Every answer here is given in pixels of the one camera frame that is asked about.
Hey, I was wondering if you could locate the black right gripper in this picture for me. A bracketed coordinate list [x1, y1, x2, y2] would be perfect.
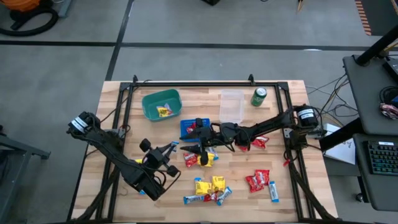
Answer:
[179, 117, 250, 167]

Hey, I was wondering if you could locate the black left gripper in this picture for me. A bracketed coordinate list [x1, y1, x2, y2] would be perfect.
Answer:
[139, 138, 181, 179]

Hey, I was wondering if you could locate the colourful candy bag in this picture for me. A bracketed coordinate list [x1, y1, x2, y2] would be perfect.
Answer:
[379, 103, 398, 121]

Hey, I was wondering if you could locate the blue plastic mesh basket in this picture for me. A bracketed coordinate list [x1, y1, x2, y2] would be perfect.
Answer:
[179, 117, 211, 143]

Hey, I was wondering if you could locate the clear plastic container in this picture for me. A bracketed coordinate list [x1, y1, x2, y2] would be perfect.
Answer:
[218, 89, 246, 124]

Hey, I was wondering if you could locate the green plastic bin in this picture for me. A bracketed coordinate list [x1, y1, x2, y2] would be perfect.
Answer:
[141, 88, 183, 123]

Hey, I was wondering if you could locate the green Sprite can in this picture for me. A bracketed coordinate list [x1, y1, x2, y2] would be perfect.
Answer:
[250, 86, 268, 108]

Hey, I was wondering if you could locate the grey metal cart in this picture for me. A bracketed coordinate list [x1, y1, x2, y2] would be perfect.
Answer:
[0, 124, 51, 224]

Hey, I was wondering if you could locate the white paper box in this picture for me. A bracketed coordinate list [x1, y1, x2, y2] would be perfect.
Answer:
[323, 123, 357, 166]

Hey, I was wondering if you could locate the grey desk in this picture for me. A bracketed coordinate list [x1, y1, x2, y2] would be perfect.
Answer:
[343, 54, 398, 135]
[353, 133, 398, 212]

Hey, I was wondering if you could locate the black backlit keyboard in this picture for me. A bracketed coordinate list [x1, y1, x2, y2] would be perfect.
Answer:
[366, 140, 398, 176]

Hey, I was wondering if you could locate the orange shop vacuum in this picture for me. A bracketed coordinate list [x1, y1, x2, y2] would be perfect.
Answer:
[0, 0, 60, 37]

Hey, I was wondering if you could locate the black laptop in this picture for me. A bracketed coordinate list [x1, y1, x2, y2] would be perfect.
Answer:
[382, 57, 398, 82]

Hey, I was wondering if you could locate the black mat orange striped edge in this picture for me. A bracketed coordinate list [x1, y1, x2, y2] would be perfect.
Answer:
[354, 0, 398, 37]

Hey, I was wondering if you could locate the black floor cable bundle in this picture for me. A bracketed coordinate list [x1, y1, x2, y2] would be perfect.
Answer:
[306, 73, 358, 125]

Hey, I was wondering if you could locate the black coiled cable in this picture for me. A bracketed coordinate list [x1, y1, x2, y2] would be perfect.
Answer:
[379, 86, 398, 105]

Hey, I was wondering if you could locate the black stand post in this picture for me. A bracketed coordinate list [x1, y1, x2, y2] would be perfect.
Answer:
[355, 24, 398, 67]

